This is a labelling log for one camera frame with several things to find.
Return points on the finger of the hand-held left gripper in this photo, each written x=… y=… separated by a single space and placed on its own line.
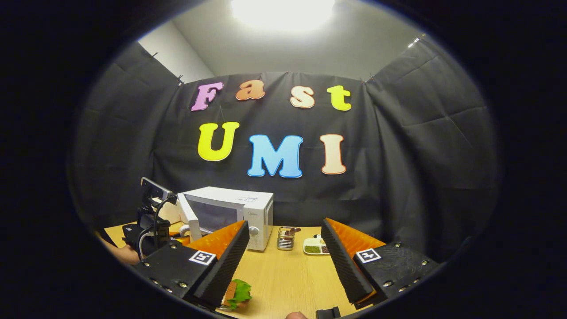
x=181 y=240

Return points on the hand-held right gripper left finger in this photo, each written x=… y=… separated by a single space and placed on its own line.
x=228 y=263

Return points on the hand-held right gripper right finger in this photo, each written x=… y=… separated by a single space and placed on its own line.
x=343 y=266

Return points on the lettuce sandwich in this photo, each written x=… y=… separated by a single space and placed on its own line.
x=239 y=292

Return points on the white microwave oven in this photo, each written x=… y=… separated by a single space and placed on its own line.
x=230 y=199

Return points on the white divided bean dish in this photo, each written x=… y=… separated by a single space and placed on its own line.
x=313 y=248

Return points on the brown wooden spoon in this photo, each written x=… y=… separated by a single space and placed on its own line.
x=292 y=230

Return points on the small ceiling light panel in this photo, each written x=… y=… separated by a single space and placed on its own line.
x=414 y=42

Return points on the large ceiling light panel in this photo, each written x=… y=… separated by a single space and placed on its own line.
x=283 y=13

